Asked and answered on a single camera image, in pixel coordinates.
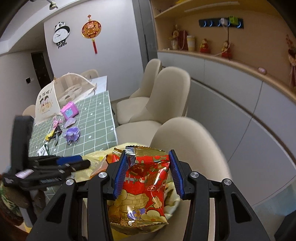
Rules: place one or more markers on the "pink yellow snack wrapper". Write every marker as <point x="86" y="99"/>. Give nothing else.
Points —
<point x="54" y="129"/>

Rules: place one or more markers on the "left hand gloved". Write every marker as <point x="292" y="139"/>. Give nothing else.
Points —
<point x="12" y="200"/>

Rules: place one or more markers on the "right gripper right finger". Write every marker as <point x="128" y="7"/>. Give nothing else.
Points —
<point x="234" y="218"/>

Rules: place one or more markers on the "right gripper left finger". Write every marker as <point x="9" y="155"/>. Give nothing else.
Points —
<point x="78" y="211"/>

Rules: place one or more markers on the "red figurine right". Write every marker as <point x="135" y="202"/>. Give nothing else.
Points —
<point x="226" y="50"/>

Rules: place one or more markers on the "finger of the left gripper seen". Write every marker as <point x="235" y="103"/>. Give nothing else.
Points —
<point x="57" y="163"/>

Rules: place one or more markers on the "black snack wrapper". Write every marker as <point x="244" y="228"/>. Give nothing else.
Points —
<point x="56" y="137"/>

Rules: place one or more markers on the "beige mesh food cover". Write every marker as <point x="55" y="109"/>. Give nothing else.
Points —
<point x="54" y="96"/>

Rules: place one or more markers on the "beige chair near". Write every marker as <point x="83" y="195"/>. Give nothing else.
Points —
<point x="192" y="144"/>

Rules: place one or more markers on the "panda wall clock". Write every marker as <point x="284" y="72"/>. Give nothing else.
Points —
<point x="62" y="32"/>

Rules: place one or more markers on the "red hanging ornament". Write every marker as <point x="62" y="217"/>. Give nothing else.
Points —
<point x="90" y="30"/>

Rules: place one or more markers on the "beige chair far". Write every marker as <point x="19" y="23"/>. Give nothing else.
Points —
<point x="151" y="71"/>

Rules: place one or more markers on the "pink toy box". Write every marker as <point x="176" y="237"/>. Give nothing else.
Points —
<point x="70" y="110"/>

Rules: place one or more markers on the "white yellow cup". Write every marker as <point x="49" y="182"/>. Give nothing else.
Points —
<point x="191" y="43"/>

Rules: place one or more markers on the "red gold snack bag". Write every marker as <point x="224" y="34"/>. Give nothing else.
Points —
<point x="140" y="206"/>

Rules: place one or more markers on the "green checked tablecloth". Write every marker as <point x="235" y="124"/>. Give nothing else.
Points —
<point x="97" y="133"/>

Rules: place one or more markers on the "red figurine large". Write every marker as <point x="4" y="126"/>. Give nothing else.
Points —
<point x="179" y="39"/>

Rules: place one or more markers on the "black power strip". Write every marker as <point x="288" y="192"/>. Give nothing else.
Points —
<point x="222" y="22"/>

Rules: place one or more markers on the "yellow trash bag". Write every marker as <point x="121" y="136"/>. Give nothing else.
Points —
<point x="172" y="199"/>

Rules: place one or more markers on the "beige chair left side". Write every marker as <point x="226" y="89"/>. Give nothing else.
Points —
<point x="30" y="110"/>

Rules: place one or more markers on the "beige chair middle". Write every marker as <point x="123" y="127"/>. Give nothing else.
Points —
<point x="168" y="99"/>

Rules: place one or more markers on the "red figurine small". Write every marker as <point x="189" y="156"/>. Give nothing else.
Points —
<point x="204" y="47"/>

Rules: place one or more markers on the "beige chair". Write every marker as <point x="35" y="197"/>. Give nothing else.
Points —
<point x="168" y="99"/>
<point x="151" y="71"/>
<point x="192" y="144"/>
<point x="30" y="110"/>

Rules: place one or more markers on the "green white milk carton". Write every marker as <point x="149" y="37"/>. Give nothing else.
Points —
<point x="43" y="151"/>

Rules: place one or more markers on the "purple translucent wrapper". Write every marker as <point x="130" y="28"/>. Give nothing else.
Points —
<point x="69" y="122"/>

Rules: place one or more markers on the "purple toy carriage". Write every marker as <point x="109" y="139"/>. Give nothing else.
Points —
<point x="71" y="135"/>

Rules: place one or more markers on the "wooden wall shelf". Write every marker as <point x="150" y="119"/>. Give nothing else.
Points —
<point x="259" y="51"/>

